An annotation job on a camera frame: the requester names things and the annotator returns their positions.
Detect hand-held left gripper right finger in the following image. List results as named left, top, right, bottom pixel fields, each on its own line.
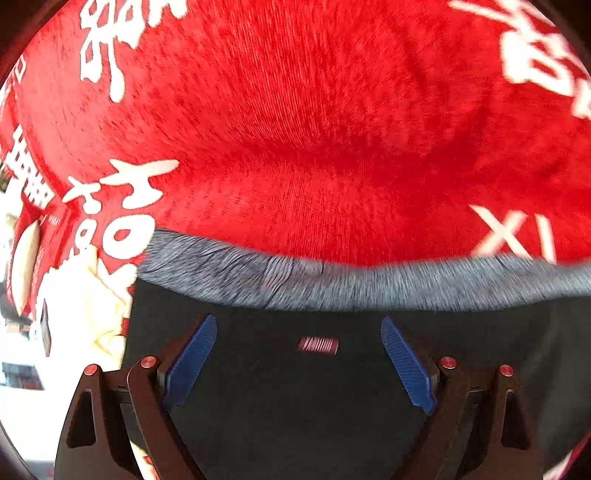
left=380, top=316, right=546, bottom=480

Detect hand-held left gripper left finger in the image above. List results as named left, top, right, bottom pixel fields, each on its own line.
left=54, top=315, right=218, bottom=480

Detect black pants with patterned waistband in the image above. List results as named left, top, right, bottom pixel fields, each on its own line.
left=121, top=228, right=591, bottom=480

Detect cream pillow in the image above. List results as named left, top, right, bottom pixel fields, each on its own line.
left=41, top=244, right=134, bottom=366

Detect red printed blanket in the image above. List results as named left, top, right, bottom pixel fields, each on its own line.
left=0, top=0, right=591, bottom=480

